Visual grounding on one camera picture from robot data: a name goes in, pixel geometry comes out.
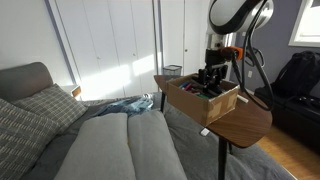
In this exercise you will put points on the white marker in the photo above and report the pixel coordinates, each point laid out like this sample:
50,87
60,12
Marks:
242,99

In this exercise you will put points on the dark wooden side table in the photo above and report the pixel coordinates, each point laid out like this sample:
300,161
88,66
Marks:
243,123

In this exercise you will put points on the white wall outlet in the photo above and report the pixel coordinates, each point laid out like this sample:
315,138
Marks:
250,74

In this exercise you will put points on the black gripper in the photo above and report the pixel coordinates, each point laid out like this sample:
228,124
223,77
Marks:
213,74

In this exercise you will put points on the black low bench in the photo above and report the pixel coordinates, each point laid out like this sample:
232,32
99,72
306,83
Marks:
296,116

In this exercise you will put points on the white closet door with knob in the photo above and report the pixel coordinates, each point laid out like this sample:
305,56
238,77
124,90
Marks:
181,33

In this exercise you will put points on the black mesh wastebasket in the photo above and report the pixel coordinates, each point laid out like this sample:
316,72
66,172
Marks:
172,71

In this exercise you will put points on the brown cardboard box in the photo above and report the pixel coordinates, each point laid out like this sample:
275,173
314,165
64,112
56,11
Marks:
196,105

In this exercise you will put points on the grey upholstered headboard panel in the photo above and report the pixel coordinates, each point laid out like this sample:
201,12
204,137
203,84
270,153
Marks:
23,80

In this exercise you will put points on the black backpack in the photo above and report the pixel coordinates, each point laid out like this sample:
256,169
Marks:
298,75

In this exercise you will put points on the white framed window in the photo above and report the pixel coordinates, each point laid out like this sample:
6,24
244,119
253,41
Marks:
306,23

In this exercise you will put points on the white wooden nightstand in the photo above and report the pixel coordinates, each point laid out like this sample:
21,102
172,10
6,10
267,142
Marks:
74,90

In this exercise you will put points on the plaid grey pillow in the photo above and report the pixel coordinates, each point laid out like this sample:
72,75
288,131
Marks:
53,106
23,136

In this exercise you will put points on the red marker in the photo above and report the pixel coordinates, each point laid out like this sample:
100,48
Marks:
188,87

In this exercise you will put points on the blue jeans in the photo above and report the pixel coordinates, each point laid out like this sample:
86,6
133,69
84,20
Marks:
130,106

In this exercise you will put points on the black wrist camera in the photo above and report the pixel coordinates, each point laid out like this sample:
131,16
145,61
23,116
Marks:
215,57

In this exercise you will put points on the plain grey pillow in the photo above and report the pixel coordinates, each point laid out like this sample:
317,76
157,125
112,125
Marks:
153,146
100,150

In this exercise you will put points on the green marker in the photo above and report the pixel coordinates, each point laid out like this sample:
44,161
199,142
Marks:
202,96

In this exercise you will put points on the white bifold closet doors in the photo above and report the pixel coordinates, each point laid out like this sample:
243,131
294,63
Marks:
110,50

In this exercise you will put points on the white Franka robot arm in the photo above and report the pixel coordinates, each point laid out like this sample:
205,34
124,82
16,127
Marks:
233,15

